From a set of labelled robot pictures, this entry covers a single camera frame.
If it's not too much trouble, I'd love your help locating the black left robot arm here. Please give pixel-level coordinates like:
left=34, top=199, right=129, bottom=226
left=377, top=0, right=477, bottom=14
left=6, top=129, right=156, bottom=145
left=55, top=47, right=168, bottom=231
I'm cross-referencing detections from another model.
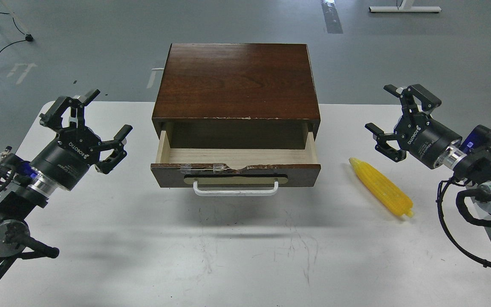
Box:
left=0, top=90, right=132, bottom=280

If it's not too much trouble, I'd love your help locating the wooden drawer with white handle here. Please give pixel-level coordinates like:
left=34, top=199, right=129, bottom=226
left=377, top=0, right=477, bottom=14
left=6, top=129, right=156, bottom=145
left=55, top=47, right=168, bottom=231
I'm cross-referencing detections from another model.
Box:
left=150, top=131, right=321, bottom=194

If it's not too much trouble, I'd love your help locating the yellow corn cob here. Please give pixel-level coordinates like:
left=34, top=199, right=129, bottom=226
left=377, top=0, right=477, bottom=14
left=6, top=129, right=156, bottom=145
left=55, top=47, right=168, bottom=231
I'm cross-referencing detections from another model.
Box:
left=348, top=157, right=414, bottom=217

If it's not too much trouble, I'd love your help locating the dark wooden cabinet box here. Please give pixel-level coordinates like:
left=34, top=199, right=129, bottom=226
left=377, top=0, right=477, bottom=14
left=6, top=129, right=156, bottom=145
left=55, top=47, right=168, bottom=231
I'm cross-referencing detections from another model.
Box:
left=152, top=43, right=321, bottom=149

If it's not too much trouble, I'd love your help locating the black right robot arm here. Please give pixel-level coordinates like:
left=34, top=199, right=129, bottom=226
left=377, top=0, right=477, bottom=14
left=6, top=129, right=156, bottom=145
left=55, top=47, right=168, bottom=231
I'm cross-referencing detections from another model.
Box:
left=365, top=84, right=491, bottom=268

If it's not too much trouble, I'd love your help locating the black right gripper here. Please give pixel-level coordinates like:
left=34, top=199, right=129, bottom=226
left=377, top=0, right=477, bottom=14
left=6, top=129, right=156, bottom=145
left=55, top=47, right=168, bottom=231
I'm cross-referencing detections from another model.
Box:
left=365, top=84, right=462, bottom=169

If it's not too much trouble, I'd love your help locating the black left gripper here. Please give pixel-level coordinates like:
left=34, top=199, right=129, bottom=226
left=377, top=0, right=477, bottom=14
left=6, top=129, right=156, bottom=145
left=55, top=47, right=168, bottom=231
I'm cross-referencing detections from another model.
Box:
left=30, top=89, right=133, bottom=191

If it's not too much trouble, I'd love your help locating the white desk foot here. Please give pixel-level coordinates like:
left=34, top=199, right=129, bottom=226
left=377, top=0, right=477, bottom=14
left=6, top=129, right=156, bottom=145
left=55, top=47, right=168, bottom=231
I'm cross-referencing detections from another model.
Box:
left=369, top=0, right=442, bottom=14

